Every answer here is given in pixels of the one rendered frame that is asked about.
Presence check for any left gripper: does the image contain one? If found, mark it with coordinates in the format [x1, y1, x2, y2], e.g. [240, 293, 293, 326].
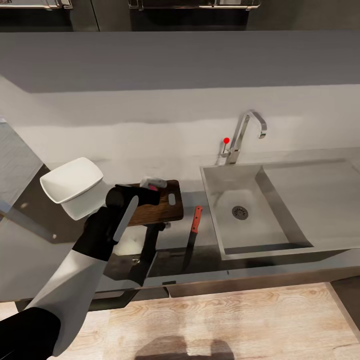
[139, 187, 161, 206]

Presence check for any parer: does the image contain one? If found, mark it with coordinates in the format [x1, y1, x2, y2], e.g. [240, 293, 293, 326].
[181, 206, 203, 273]

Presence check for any cutting board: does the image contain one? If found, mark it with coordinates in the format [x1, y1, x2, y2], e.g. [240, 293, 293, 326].
[125, 179, 184, 225]

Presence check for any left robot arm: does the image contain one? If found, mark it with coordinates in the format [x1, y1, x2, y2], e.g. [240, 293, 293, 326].
[0, 176, 167, 360]

